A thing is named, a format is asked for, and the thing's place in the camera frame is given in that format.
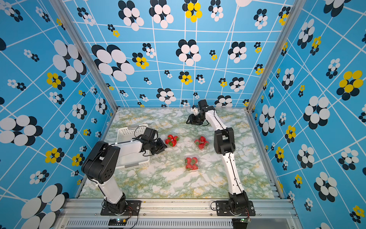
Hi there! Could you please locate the white perforated plastic basket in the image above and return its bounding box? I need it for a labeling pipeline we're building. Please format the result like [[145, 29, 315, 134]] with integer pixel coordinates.
[[116, 124, 150, 169]]

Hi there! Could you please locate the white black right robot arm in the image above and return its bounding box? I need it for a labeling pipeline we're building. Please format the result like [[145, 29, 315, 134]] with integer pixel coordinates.
[[186, 100, 250, 216]]

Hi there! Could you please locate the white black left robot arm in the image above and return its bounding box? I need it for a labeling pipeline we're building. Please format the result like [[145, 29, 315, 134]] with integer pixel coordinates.
[[82, 138, 167, 215]]

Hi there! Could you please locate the small green circuit board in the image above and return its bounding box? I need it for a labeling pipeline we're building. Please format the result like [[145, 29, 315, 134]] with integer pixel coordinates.
[[108, 219, 127, 226]]

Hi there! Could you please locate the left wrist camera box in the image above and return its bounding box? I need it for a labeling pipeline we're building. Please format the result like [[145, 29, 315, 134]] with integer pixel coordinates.
[[142, 127, 159, 142]]

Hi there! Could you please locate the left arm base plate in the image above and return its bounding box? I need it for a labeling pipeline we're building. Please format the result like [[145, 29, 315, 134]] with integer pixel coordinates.
[[100, 199, 142, 216]]

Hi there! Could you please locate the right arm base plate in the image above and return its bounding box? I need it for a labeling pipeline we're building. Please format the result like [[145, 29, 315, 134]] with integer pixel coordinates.
[[211, 200, 256, 218]]

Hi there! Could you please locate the aluminium front rail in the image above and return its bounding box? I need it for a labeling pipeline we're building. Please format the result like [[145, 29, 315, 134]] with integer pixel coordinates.
[[54, 198, 303, 229]]

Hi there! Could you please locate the aluminium corner post right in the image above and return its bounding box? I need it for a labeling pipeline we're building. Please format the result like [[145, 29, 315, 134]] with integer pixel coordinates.
[[247, 0, 306, 114]]

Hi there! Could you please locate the aluminium corner post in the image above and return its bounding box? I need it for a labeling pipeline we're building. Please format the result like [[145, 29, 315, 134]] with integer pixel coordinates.
[[50, 1, 118, 112], [247, 0, 306, 114]]

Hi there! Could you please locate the aluminium corner post left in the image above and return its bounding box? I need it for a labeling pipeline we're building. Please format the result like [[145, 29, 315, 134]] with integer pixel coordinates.
[[50, 1, 118, 112]]

